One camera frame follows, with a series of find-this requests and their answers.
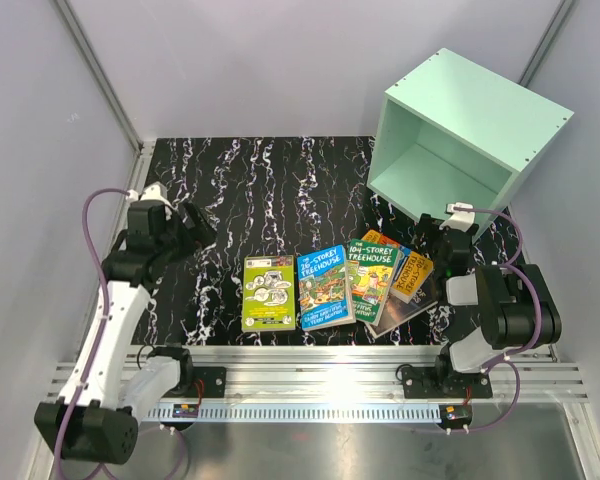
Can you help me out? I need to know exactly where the orange 130-storey treehouse book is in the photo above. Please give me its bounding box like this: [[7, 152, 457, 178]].
[[362, 230, 434, 303]]

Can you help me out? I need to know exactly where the green 104-storey treehouse book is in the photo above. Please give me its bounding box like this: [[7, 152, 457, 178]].
[[347, 239, 402, 325]]

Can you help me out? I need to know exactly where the dark tale of two cities book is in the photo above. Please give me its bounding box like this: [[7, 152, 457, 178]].
[[367, 278, 438, 339]]

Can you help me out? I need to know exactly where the lime green 65-storey treehouse book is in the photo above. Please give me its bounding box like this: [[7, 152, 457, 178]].
[[241, 255, 296, 333]]

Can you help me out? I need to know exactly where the blue 26-storey treehouse book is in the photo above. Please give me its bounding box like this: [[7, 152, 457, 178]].
[[297, 245, 355, 331]]

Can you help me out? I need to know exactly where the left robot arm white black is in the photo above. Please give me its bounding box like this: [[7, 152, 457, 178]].
[[34, 199, 216, 465]]

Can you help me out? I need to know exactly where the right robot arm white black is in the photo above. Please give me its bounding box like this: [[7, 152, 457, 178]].
[[399, 204, 562, 400]]

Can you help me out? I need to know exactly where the black marble pattern mat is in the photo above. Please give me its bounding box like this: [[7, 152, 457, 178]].
[[129, 136, 554, 347]]

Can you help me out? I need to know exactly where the mint green open cabinet box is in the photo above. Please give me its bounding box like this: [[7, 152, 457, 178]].
[[367, 48, 574, 232]]

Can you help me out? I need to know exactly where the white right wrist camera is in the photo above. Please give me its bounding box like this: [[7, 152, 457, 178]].
[[440, 202, 476, 233]]

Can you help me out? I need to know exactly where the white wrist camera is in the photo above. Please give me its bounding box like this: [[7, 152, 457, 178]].
[[125, 182, 174, 220], [440, 202, 476, 233]]

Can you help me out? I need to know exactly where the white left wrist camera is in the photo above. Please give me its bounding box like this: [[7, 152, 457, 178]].
[[125, 182, 174, 220]]

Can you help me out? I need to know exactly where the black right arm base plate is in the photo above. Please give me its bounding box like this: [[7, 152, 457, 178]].
[[395, 364, 493, 399]]

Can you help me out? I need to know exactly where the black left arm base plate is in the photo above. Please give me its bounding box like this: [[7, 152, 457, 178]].
[[171, 366, 227, 399]]

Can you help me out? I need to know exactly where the aluminium rail frame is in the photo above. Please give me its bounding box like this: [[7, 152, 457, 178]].
[[27, 142, 600, 480]]

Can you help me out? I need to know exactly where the slotted white cable duct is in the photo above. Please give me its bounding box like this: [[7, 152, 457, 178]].
[[145, 402, 441, 424]]

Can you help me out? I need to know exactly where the left aluminium corner post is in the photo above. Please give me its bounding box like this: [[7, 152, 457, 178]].
[[51, 0, 143, 155]]

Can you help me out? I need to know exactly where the aluminium corner post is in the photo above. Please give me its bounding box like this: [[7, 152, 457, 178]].
[[51, 0, 143, 155], [518, 0, 579, 88]]

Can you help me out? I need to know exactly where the right aluminium corner post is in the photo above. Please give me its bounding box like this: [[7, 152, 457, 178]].
[[518, 0, 579, 88]]

